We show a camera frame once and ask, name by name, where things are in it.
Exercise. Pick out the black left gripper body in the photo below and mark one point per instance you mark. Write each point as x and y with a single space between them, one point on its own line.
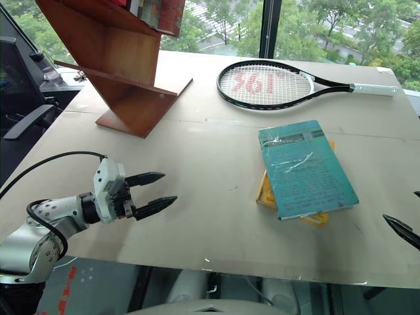
125 202

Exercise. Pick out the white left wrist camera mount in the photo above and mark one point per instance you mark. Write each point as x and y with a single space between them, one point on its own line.
106 183

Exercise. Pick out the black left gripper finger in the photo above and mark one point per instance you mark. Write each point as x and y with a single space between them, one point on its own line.
144 178
154 206

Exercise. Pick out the teal plastic-wrapped book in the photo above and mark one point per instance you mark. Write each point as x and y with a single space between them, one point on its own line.
303 169

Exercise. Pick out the black and white tennis racket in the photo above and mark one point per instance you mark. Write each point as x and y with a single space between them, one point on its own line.
262 85

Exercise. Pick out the black window frame post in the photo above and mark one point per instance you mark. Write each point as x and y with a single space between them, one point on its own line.
271 28

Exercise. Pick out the books on shelf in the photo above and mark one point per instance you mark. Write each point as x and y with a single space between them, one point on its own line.
157 13

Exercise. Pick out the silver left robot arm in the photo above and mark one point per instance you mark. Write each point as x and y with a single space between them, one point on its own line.
49 213

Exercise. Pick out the brown wooden zigzag bookshelf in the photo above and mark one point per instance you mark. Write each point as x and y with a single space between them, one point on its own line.
128 72

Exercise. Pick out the yellow book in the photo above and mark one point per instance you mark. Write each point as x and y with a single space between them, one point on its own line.
267 193

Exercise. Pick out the black office chair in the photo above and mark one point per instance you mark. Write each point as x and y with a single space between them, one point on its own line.
19 92

